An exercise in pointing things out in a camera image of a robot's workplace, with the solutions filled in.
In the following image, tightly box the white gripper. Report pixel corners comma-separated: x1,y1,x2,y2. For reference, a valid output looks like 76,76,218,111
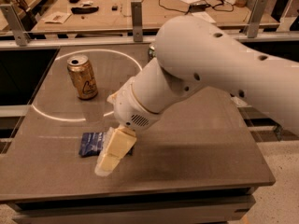
94,77,162,176

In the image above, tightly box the blue rxbar wrapper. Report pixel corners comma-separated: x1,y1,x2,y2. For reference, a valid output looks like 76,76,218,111
78,130,136,159

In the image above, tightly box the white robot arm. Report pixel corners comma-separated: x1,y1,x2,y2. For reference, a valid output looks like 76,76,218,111
94,16,299,176

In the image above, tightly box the gold soda can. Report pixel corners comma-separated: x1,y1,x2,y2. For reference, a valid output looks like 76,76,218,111
67,54,98,100

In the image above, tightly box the green soda can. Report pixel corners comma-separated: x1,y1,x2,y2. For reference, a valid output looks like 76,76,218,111
148,43,155,62

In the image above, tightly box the background wooden table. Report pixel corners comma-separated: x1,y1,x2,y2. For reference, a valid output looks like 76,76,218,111
33,0,250,34

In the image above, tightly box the black handheld device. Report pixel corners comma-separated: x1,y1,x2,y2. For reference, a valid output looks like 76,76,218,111
71,7,99,14

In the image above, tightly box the paper card left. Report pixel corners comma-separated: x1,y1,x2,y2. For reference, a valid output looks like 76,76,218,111
42,11,71,24

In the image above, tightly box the black power adapter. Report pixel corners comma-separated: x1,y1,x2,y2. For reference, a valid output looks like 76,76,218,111
189,3,208,12

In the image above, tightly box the middle metal rail bracket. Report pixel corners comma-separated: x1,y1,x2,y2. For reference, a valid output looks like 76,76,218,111
131,1,143,42

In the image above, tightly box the metal rail bracket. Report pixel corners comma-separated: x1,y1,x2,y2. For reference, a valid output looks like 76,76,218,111
0,4,30,47
244,0,268,38
131,1,143,42

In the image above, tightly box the left metal rail bracket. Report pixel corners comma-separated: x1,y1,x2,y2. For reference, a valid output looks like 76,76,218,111
0,4,30,47

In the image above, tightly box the black cable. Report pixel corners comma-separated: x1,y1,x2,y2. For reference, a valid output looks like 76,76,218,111
158,0,235,17

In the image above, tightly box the right metal rail bracket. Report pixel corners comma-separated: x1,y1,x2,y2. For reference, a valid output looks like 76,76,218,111
244,0,268,38

